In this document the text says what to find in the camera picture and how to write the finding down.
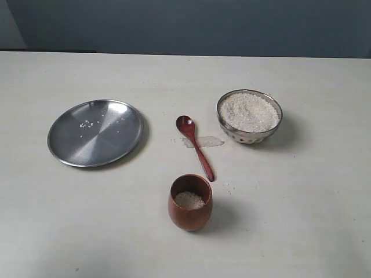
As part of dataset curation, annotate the red wooden spoon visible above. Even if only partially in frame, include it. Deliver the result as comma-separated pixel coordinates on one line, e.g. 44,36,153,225
176,115,215,182

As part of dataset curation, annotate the brown wooden cup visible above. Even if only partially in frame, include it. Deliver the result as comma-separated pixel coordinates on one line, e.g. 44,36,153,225
168,174,213,232

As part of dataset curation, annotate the glass bowl of rice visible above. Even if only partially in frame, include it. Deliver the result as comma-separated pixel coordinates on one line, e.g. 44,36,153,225
216,89,283,144

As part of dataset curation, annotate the clear tape patch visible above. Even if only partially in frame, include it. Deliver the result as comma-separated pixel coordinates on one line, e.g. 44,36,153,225
181,136,224,148

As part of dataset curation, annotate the round steel plate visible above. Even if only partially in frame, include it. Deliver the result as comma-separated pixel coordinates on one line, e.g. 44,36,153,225
47,99,145,168

